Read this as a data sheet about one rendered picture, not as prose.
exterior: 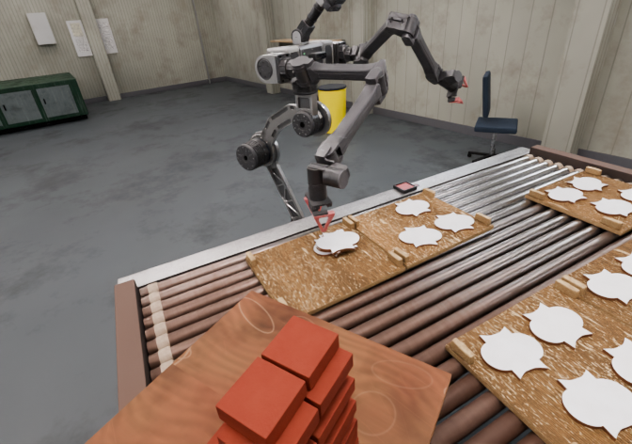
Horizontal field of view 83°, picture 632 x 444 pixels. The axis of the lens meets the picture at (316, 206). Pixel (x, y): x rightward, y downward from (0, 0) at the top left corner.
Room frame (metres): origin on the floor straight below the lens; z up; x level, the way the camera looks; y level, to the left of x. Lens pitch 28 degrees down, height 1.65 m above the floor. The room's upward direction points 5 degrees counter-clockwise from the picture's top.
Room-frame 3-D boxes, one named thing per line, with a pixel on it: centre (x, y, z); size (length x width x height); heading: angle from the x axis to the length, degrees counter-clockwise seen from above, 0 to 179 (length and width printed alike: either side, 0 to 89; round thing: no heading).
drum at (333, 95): (5.58, -0.39, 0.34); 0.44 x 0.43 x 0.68; 125
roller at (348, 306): (0.96, -0.47, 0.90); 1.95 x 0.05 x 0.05; 116
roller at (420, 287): (0.92, -0.49, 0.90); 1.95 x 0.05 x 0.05; 116
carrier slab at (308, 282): (0.95, 0.00, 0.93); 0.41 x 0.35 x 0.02; 117
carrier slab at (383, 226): (1.14, -0.37, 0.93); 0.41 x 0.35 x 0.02; 117
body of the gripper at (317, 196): (1.00, -0.01, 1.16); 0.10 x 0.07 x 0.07; 12
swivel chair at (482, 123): (3.82, -2.05, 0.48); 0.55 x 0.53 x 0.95; 41
